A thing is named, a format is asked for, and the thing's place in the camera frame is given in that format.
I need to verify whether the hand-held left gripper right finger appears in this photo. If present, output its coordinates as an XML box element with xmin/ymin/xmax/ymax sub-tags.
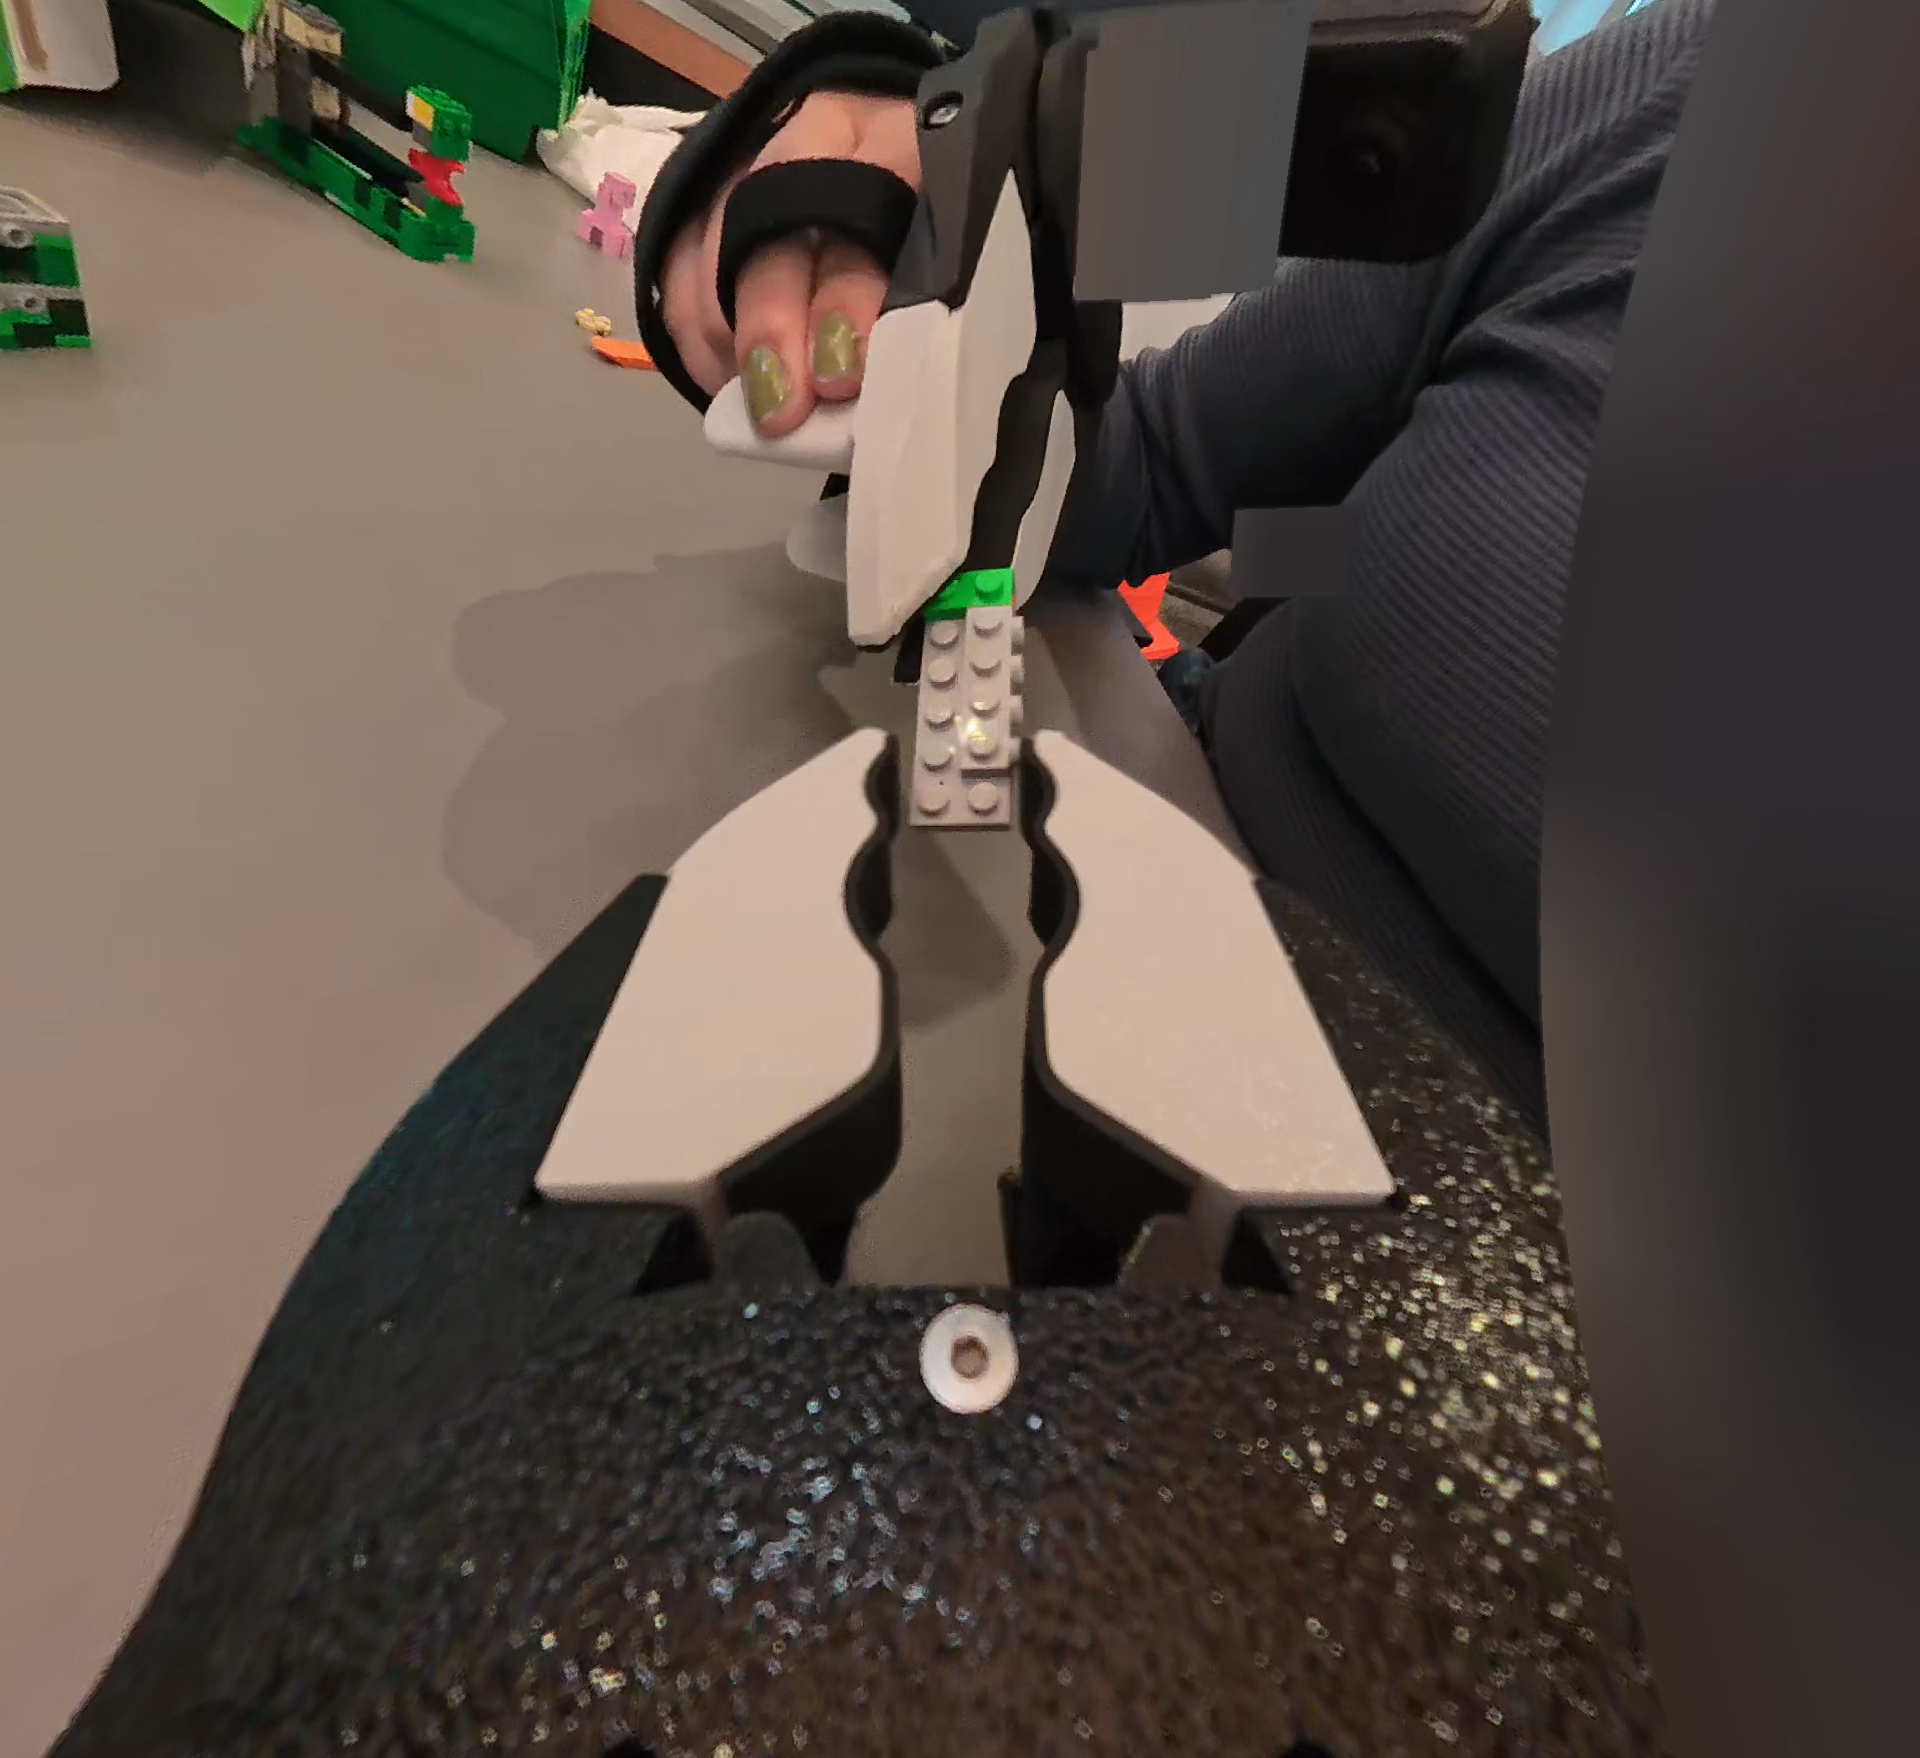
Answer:
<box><xmin>1021</xmin><ymin>730</ymin><xmax>1397</xmax><ymax>1209</ymax></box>

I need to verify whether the long grey brick plate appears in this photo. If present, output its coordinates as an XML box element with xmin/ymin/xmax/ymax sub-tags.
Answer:
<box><xmin>906</xmin><ymin>608</ymin><xmax>1033</xmax><ymax>832</ymax></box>

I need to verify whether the white plastic bag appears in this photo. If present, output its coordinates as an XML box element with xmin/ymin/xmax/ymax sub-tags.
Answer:
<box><xmin>537</xmin><ymin>90</ymin><xmax>710</xmax><ymax>201</ymax></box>

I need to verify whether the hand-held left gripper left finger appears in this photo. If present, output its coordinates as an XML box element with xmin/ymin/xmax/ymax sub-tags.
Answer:
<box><xmin>531</xmin><ymin>724</ymin><xmax>906</xmax><ymax>1209</ymax></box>

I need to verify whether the person's right forearm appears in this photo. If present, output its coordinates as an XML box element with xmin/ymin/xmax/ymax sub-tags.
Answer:
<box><xmin>1052</xmin><ymin>0</ymin><xmax>1729</xmax><ymax>595</ymax></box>

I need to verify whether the grey desk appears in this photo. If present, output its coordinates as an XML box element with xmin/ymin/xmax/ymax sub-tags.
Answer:
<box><xmin>0</xmin><ymin>65</ymin><xmax>1265</xmax><ymax>1758</ymax></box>

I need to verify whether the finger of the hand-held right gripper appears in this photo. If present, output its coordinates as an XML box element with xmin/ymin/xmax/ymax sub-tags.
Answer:
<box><xmin>975</xmin><ymin>382</ymin><xmax>1086</xmax><ymax>583</ymax></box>
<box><xmin>846</xmin><ymin>169</ymin><xmax>1057</xmax><ymax>657</ymax></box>

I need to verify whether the grey and green brick model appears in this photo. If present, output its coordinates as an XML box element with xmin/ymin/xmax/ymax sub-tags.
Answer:
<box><xmin>0</xmin><ymin>184</ymin><xmax>93</xmax><ymax>354</ymax></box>

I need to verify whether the person's right hand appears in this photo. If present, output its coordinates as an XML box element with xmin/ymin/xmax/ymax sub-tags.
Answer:
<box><xmin>660</xmin><ymin>84</ymin><xmax>918</xmax><ymax>442</ymax></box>

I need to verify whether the green and black brick model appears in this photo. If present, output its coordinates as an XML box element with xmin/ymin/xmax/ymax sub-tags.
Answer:
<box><xmin>239</xmin><ymin>0</ymin><xmax>479</xmax><ymax>265</ymax></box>

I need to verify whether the person's torso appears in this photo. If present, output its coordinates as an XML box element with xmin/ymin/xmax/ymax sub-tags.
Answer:
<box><xmin>1192</xmin><ymin>272</ymin><xmax>1595</xmax><ymax>1144</ymax></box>

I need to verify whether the orange plastic part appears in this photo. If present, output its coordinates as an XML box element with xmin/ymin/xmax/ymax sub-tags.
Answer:
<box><xmin>1115</xmin><ymin>571</ymin><xmax>1188</xmax><ymax>665</ymax></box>

